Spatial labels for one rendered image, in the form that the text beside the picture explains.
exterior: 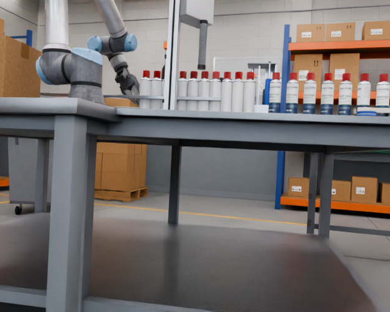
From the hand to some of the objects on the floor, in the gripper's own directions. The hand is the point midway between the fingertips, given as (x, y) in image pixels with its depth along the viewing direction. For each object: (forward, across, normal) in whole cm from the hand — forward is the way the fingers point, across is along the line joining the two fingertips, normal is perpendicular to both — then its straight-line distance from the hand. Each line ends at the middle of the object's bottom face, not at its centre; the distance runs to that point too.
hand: (137, 102), depth 181 cm
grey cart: (+1, +186, -199) cm, 272 cm away
